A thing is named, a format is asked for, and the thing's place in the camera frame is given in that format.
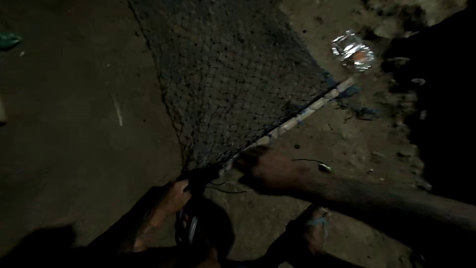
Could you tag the person's left hand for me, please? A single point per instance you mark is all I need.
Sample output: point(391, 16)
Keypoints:
point(175, 197)

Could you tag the person's right hand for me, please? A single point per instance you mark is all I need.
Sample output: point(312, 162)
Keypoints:
point(277, 171)

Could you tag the person's right fingers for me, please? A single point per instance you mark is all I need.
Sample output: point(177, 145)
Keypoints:
point(248, 162)

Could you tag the person's left fingers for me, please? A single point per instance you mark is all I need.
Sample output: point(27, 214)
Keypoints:
point(186, 187)

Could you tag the pale pole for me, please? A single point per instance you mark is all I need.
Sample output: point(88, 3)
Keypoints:
point(288, 125)

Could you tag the dark mesh net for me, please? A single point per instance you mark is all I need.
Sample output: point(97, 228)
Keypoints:
point(230, 82)

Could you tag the person's right forearm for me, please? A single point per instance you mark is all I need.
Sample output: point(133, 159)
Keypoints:
point(375, 199)

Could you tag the small green shiny piece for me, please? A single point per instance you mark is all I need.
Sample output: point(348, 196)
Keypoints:
point(325, 168)

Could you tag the person's legs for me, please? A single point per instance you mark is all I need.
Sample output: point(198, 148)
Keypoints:
point(316, 234)

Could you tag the thin pale stick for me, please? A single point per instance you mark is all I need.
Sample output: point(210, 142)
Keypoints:
point(118, 111)

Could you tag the tangled blue threads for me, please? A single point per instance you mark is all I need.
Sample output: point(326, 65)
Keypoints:
point(366, 112)

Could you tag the crumpled silver foil wrapper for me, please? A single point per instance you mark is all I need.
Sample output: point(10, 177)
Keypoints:
point(349, 47)

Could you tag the green plastic piece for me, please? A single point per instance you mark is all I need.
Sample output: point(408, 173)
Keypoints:
point(8, 41)

